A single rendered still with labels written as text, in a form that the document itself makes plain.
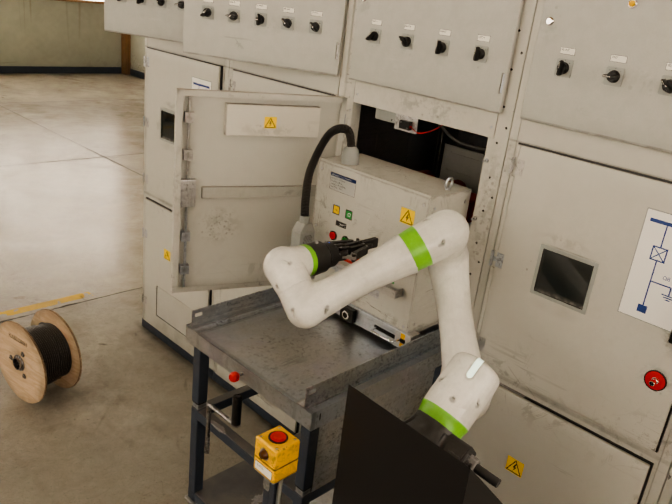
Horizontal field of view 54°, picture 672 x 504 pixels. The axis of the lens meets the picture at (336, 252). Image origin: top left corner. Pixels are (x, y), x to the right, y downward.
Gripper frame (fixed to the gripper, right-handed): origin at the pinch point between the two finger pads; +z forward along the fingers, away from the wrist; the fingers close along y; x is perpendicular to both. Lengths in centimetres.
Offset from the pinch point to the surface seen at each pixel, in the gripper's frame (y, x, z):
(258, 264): -60, -31, 8
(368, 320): -5.7, -32.4, 12.3
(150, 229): -178, -58, 31
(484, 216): 18.3, 9.3, 33.4
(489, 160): 16.0, 27.0, 33.8
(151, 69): -179, 26, 31
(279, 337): -21.4, -38.2, -13.8
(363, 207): -15.5, 5.2, 13.6
